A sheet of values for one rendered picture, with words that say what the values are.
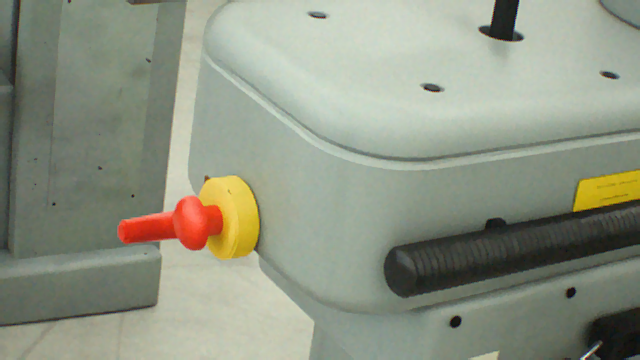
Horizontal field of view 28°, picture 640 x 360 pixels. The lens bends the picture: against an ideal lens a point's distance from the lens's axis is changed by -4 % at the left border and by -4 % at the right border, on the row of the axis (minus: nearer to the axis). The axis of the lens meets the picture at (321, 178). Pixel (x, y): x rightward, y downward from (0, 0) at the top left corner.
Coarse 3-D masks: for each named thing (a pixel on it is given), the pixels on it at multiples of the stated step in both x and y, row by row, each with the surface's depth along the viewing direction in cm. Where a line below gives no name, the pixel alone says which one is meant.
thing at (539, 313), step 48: (288, 288) 111; (528, 288) 101; (576, 288) 103; (624, 288) 107; (336, 336) 106; (384, 336) 100; (432, 336) 96; (480, 336) 99; (528, 336) 103; (576, 336) 106
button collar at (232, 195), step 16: (208, 192) 96; (224, 192) 94; (240, 192) 94; (224, 208) 95; (240, 208) 94; (256, 208) 95; (224, 224) 95; (240, 224) 94; (256, 224) 94; (208, 240) 97; (224, 240) 95; (240, 240) 94; (256, 240) 95; (224, 256) 96; (240, 256) 96
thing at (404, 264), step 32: (512, 224) 92; (544, 224) 93; (576, 224) 93; (608, 224) 95; (416, 256) 86; (448, 256) 87; (480, 256) 88; (512, 256) 90; (544, 256) 92; (576, 256) 94; (416, 288) 86; (448, 288) 88
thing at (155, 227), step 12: (144, 216) 105; (156, 216) 105; (168, 216) 106; (120, 228) 104; (132, 228) 104; (144, 228) 104; (156, 228) 105; (168, 228) 105; (132, 240) 104; (144, 240) 105; (156, 240) 106
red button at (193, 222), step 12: (180, 204) 94; (192, 204) 94; (180, 216) 94; (192, 216) 93; (204, 216) 93; (216, 216) 95; (180, 228) 94; (192, 228) 93; (204, 228) 93; (216, 228) 95; (180, 240) 95; (192, 240) 94; (204, 240) 94
